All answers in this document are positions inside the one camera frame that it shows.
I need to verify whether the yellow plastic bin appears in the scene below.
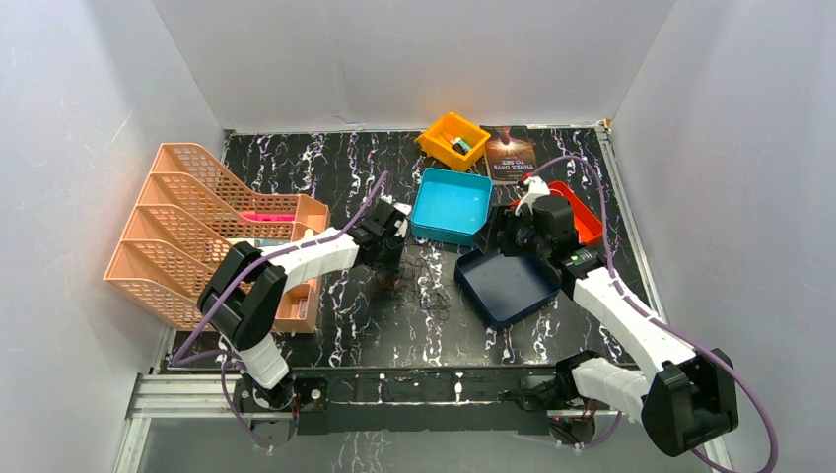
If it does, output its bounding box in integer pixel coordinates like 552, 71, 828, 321
415, 112, 490, 172

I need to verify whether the dark paperback book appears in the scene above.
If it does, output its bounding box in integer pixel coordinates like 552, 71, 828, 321
484, 126, 538, 185

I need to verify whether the navy square tray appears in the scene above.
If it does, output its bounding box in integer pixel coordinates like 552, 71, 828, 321
453, 248, 560, 329

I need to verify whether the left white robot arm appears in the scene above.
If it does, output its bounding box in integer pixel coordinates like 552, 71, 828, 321
196, 196, 412, 410

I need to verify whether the cyan square tray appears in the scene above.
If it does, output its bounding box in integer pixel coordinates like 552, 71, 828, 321
410, 169, 493, 247

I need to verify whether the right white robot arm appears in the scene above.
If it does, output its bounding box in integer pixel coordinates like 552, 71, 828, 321
474, 195, 738, 456

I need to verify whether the black thin cable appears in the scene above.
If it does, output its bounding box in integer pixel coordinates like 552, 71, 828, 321
398, 257, 455, 322

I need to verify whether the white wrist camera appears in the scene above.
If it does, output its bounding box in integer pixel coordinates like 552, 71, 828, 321
514, 173, 551, 216
393, 202, 412, 239

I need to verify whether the peach mesh file rack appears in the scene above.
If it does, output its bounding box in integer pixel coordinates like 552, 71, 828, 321
104, 143, 265, 330

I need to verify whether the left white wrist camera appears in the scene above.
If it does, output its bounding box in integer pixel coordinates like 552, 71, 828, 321
393, 202, 412, 239

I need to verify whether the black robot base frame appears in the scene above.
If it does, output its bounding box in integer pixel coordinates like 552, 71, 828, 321
230, 366, 615, 446

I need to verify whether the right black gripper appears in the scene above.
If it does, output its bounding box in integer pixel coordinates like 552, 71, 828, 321
469, 204, 550, 261

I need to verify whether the orange square tray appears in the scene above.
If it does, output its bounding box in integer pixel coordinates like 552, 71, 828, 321
547, 180, 603, 246

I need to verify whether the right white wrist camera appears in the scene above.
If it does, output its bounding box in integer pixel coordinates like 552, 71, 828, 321
514, 173, 551, 216

